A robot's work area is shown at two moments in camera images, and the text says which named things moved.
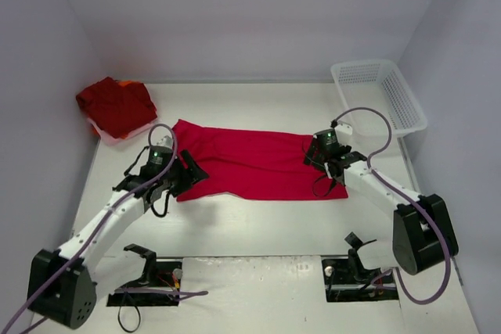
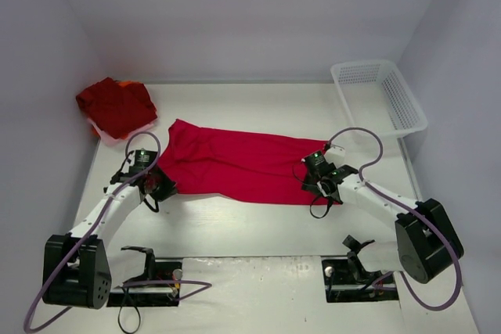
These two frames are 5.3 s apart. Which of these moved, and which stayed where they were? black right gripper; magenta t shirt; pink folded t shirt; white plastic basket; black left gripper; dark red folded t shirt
Moved: black right gripper; black left gripper
Stayed: white plastic basket; dark red folded t shirt; pink folded t shirt; magenta t shirt
